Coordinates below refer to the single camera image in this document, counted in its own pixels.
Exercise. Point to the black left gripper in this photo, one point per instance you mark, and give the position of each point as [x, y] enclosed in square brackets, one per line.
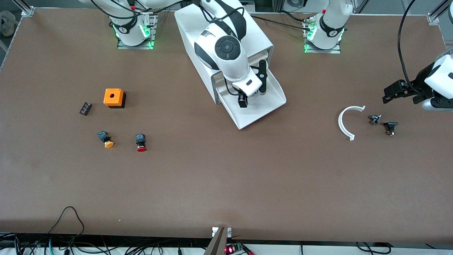
[420, 82]

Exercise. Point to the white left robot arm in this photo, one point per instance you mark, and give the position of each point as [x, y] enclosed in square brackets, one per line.
[331, 24]

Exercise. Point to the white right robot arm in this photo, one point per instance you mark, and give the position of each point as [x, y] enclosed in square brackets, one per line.
[226, 53]

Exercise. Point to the white drawer cabinet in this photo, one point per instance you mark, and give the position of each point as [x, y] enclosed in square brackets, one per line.
[187, 35]

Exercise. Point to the red push button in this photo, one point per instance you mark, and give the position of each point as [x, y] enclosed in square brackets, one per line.
[141, 141]

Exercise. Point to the orange push button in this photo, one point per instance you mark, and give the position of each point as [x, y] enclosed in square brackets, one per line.
[106, 140]

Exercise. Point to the black component with brass end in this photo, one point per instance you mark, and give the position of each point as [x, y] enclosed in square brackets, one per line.
[390, 124]

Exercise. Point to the small grey black component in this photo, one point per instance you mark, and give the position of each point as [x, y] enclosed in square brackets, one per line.
[374, 119]

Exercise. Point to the white curved plastic arc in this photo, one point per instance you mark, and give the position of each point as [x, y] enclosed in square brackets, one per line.
[340, 124]

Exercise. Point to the green board with red light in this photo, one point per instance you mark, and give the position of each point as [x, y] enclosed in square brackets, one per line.
[230, 249]

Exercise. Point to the small black contact block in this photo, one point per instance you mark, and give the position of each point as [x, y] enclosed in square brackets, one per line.
[85, 108]

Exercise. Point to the pale coiled tube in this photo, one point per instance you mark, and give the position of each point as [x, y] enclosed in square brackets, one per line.
[7, 21]

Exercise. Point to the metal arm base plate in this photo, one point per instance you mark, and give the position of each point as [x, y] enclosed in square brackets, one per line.
[336, 51]
[122, 45]

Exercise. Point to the aluminium frame profile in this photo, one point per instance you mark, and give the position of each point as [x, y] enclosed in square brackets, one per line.
[437, 14]
[28, 10]

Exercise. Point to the orange button enclosure box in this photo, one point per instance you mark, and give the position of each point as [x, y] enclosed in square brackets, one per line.
[113, 96]

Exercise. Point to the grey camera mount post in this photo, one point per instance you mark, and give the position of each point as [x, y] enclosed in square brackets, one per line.
[216, 244]

